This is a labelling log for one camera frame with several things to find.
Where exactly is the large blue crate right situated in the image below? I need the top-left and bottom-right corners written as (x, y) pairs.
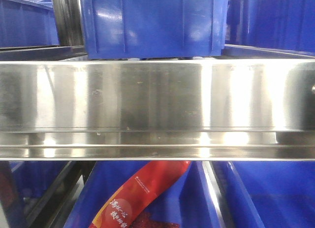
top-left (80, 0), bottom-right (228, 59)

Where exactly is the large blue crate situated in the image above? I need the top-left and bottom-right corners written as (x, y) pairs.
top-left (80, 0), bottom-right (228, 59)
top-left (0, 0), bottom-right (59, 48)

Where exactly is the blue crate lower shelf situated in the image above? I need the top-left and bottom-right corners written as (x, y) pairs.
top-left (65, 161), bottom-right (221, 228)

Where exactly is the red snack bag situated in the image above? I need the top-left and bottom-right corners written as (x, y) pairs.
top-left (89, 161), bottom-right (190, 228)

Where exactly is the blue crate lower right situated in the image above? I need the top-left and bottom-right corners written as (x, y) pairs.
top-left (213, 161), bottom-right (315, 228)

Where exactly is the blue crate behind track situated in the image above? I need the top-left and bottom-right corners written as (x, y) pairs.
top-left (225, 0), bottom-right (315, 53)

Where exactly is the large blue crate left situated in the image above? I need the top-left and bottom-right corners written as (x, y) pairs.
top-left (0, 0), bottom-right (59, 48)

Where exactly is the steel shelf front rail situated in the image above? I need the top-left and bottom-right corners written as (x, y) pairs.
top-left (0, 59), bottom-right (315, 161)

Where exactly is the dark metal side rail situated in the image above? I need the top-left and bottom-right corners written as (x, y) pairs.
top-left (0, 46), bottom-right (87, 61)

